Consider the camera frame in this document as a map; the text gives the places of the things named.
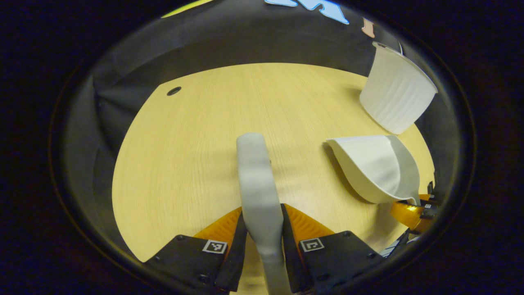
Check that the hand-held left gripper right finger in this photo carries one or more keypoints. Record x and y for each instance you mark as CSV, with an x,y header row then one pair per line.
x,y
335,258

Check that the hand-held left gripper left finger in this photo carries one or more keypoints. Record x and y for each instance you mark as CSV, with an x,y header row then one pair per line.
x,y
192,262

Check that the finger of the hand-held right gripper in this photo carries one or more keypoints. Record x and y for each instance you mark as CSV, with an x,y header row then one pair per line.
x,y
409,215
430,196

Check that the white dustpan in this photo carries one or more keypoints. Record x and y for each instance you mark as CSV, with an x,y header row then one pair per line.
x,y
372,168

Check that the white garbage bin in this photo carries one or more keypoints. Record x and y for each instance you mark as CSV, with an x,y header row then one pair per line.
x,y
395,96

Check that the wooden desktop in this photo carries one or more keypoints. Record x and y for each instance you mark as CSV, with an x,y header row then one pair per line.
x,y
184,164

